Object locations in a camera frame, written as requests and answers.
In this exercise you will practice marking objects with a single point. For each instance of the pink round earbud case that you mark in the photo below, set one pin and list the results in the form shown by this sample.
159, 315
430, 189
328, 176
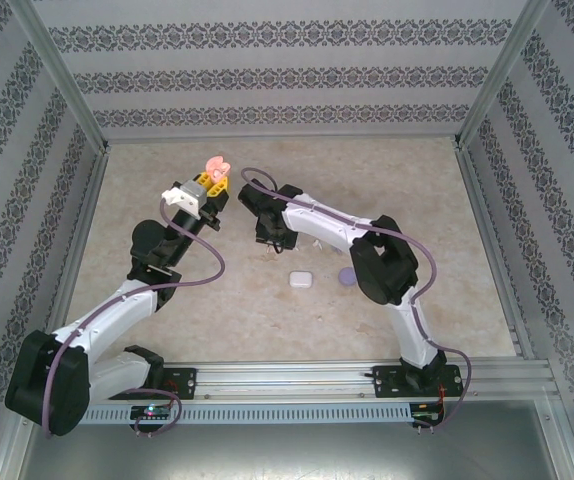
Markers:
214, 165

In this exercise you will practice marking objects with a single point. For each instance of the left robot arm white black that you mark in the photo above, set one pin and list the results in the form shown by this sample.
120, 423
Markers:
117, 310

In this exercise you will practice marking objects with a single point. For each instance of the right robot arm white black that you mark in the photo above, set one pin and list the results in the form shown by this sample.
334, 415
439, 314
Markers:
317, 220

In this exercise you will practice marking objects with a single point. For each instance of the aluminium table side rail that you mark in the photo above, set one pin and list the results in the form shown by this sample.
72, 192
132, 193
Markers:
483, 225
79, 240

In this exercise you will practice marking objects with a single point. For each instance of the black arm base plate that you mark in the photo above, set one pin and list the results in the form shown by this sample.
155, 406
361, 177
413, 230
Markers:
187, 382
384, 382

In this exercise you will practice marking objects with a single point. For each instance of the white earbud charging case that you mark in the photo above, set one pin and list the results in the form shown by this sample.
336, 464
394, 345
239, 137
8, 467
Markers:
300, 279

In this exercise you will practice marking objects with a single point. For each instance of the grey metal shelf sheet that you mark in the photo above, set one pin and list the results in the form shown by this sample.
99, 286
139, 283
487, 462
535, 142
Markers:
287, 455

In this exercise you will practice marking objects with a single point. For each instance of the aluminium mounting beam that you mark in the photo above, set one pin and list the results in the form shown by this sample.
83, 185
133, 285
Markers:
287, 382

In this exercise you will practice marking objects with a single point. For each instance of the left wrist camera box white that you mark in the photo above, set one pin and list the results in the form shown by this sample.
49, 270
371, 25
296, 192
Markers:
187, 197

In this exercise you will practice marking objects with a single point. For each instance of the small controller circuit board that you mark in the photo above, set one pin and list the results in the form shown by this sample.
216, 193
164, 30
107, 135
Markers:
424, 414
149, 411

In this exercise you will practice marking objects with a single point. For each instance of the aluminium frame post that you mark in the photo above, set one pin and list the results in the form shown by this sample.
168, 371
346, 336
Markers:
64, 80
500, 75

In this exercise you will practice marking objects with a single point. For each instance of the purple round earbud case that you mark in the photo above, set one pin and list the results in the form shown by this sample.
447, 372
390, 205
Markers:
346, 276

